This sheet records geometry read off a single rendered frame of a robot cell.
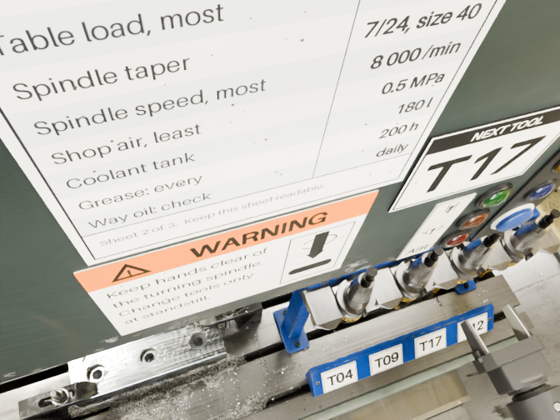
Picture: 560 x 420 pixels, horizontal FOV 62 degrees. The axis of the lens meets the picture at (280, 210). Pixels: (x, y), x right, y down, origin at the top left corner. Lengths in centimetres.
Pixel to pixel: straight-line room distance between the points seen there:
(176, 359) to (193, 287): 69
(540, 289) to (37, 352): 128
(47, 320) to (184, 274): 7
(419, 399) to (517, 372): 47
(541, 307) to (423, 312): 37
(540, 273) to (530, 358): 59
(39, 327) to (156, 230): 10
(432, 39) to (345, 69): 3
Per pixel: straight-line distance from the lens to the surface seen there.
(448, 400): 133
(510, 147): 29
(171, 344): 98
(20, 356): 32
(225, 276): 28
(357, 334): 110
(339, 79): 16
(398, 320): 114
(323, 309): 76
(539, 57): 23
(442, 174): 27
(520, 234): 91
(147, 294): 27
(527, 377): 87
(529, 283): 143
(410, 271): 79
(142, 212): 19
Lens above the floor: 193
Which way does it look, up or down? 60 degrees down
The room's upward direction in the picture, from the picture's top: 10 degrees clockwise
